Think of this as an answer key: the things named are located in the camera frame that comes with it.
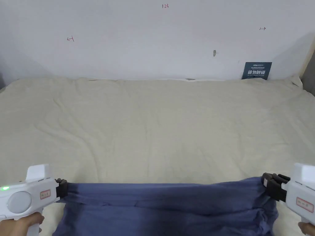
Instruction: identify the person's left hand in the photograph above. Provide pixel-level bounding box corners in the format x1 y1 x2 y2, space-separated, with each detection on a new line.
0 212 45 236

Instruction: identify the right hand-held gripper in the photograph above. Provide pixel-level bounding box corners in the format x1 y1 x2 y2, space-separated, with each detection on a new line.
261 163 315 226

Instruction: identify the grey padded headboard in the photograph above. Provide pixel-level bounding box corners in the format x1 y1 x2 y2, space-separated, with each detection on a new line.
301 50 315 97

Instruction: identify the dark blue garment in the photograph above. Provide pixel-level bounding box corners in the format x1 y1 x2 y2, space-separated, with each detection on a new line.
51 176 280 236

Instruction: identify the person's right hand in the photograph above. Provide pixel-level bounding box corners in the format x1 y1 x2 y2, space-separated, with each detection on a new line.
297 222 315 236

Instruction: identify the dark blue sign card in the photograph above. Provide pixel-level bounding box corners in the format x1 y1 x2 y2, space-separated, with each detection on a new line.
241 62 273 80

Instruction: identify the bed with beige sheet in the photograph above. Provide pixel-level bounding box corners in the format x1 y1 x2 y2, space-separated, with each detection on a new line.
0 75 315 236

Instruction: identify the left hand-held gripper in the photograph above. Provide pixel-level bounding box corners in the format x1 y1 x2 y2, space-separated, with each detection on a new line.
0 164 69 236

